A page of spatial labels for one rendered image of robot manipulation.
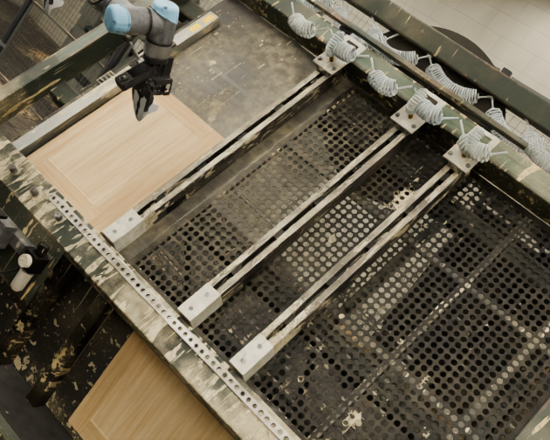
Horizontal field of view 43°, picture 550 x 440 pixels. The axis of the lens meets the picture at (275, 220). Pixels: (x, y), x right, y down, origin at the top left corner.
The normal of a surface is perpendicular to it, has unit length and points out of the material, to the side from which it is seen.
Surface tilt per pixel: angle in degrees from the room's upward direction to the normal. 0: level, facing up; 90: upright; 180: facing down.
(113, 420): 90
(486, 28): 90
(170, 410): 90
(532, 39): 90
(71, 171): 57
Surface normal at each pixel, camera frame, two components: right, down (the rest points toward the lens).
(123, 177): -0.02, -0.52
